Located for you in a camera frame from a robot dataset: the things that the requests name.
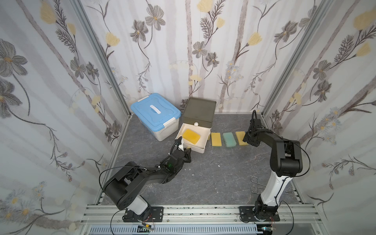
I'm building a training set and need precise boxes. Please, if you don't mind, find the white cable duct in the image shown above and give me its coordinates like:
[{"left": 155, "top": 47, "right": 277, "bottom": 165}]
[{"left": 88, "top": 224, "right": 262, "bottom": 235}]

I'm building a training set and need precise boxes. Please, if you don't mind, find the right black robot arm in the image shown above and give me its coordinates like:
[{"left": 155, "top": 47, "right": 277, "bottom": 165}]
[{"left": 243, "top": 113, "right": 303, "bottom": 221}]

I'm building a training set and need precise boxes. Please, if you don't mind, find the green three-drawer cabinet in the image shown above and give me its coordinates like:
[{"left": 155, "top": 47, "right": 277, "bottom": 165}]
[{"left": 176, "top": 97, "right": 216, "bottom": 154}]

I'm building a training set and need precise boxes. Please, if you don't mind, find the yellow green-backed sponge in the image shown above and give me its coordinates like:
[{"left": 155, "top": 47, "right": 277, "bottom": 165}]
[{"left": 211, "top": 132, "right": 222, "bottom": 147}]

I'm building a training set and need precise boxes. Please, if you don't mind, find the metal wire hook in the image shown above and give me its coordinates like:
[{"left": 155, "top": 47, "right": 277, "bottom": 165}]
[{"left": 250, "top": 175, "right": 294, "bottom": 195}]

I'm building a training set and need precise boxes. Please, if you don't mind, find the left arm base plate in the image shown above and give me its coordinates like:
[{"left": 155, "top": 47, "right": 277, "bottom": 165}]
[{"left": 122, "top": 206, "right": 164, "bottom": 223}]

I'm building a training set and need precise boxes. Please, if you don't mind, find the light green sponge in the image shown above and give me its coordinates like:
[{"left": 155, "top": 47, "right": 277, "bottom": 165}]
[{"left": 223, "top": 132, "right": 237, "bottom": 147}]

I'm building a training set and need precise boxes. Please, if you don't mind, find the bright yellow sponge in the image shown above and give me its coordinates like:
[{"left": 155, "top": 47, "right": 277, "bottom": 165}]
[{"left": 182, "top": 129, "right": 201, "bottom": 145}]

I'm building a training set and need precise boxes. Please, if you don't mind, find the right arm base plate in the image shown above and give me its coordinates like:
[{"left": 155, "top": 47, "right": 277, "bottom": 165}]
[{"left": 239, "top": 206, "right": 280, "bottom": 222}]

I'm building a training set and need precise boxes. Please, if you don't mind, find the blue lid storage box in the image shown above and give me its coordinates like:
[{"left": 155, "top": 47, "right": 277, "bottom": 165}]
[{"left": 131, "top": 93, "right": 182, "bottom": 142}]

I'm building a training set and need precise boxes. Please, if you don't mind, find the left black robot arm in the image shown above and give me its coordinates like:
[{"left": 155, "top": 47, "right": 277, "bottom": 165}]
[{"left": 101, "top": 148, "right": 192, "bottom": 221}]

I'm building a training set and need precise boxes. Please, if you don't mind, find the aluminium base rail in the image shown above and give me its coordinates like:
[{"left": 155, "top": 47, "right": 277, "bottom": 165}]
[{"left": 77, "top": 204, "right": 328, "bottom": 235}]

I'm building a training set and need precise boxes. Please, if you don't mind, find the pale yellow sponge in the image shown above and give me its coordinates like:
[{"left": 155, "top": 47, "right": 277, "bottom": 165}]
[{"left": 235, "top": 131, "right": 248, "bottom": 146}]

